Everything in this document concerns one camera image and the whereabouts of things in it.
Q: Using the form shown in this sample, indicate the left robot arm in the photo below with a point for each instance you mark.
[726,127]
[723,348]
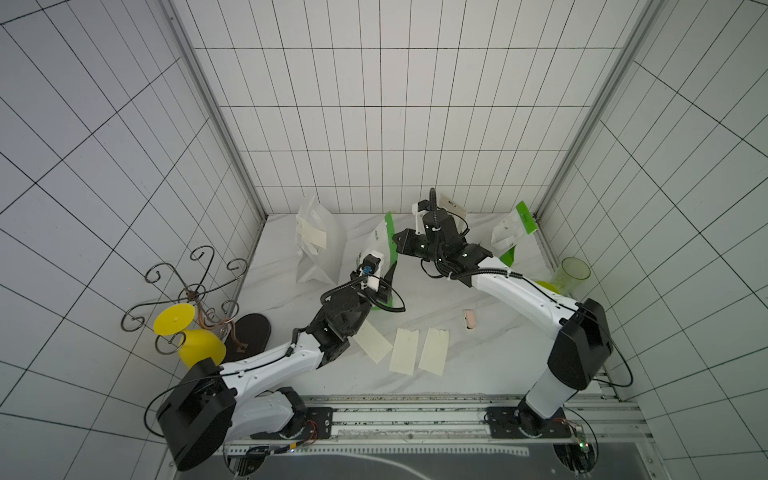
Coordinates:
[216,404]

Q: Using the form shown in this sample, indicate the black wire scroll stand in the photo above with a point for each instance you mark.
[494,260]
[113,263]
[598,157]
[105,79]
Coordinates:
[209,318]

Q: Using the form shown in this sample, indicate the clear green plastic cup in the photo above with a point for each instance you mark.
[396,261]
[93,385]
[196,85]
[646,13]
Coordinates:
[569,275]

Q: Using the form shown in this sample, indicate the navy blue beige bag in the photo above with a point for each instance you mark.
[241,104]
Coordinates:
[449,209]

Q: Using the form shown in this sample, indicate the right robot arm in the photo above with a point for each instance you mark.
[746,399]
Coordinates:
[579,331]

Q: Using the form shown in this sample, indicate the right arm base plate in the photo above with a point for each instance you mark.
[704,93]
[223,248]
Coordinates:
[506,422]

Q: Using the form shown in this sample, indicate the dark round stand base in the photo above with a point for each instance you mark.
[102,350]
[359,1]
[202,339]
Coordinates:
[250,337]

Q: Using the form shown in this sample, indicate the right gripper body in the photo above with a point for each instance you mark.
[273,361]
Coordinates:
[434,216]

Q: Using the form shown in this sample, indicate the aluminium mounting rail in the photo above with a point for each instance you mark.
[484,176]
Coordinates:
[464,419]

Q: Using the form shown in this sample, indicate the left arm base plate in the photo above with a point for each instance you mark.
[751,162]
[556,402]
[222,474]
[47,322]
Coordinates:
[312,423]

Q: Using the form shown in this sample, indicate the lime green bowl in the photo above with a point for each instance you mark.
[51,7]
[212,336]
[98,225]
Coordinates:
[548,286]

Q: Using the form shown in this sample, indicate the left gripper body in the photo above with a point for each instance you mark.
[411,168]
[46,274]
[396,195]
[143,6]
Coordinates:
[366,305]

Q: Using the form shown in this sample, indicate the green white bag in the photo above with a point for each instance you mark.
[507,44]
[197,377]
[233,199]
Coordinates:
[381,240]
[516,226]

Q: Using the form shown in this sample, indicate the yellow plastic goblet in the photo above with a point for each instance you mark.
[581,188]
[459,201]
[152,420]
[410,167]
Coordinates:
[176,335]

